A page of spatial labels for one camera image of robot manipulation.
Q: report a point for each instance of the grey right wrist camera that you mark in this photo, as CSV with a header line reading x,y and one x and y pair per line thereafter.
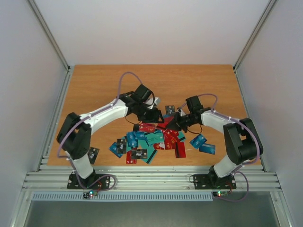
x,y
181,112

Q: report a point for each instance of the blue card far right upper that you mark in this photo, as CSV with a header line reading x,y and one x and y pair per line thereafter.
x,y
198,141

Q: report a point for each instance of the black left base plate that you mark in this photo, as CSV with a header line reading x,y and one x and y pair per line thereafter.
x,y
95,182

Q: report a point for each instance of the lone black VIP card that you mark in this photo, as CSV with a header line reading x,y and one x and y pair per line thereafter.
x,y
92,154

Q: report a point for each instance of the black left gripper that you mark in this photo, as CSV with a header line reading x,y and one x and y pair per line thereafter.
x,y
154,117

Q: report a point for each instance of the black card near right arm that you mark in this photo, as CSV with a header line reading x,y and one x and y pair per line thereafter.
x,y
170,109

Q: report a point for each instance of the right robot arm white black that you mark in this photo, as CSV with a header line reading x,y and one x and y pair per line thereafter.
x,y
242,143

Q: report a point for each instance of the teal card with black stripe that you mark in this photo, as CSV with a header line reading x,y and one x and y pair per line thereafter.
x,y
151,157

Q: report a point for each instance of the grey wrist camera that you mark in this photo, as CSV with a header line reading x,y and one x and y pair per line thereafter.
x,y
181,112
152,102

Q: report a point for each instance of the blue card far right lower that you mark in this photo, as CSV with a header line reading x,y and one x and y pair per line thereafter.
x,y
207,148

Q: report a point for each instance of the small circuit board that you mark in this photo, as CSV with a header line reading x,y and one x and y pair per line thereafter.
x,y
89,195
220,194

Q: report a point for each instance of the blue card left pile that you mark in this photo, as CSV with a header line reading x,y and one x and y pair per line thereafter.
x,y
131,139

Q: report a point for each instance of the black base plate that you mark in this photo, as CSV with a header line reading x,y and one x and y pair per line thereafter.
x,y
212,182
95,182

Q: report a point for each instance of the left small circuit board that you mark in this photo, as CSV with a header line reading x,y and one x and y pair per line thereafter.
x,y
89,195

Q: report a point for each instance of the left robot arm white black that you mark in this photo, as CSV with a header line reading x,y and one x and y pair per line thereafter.
x,y
75,134

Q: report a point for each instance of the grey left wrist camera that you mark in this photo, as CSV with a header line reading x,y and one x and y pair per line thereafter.
x,y
152,102

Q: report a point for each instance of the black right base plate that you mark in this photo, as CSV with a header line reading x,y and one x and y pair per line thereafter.
x,y
212,182

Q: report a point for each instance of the right small circuit board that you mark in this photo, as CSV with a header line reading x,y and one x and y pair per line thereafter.
x,y
220,194

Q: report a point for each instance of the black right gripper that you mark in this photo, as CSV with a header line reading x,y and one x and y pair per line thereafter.
x,y
181,120

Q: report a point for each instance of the black card left pile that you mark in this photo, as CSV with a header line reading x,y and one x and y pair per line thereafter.
x,y
121,145

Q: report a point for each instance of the aluminium frame rail front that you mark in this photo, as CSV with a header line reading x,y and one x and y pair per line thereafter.
x,y
134,178

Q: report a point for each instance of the black card on red card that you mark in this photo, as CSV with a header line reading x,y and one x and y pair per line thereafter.
x,y
138,153

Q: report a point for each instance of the teal VIP card centre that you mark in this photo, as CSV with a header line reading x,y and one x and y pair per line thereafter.
x,y
150,139

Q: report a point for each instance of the grey slotted cable duct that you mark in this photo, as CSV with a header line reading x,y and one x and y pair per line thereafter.
x,y
124,196

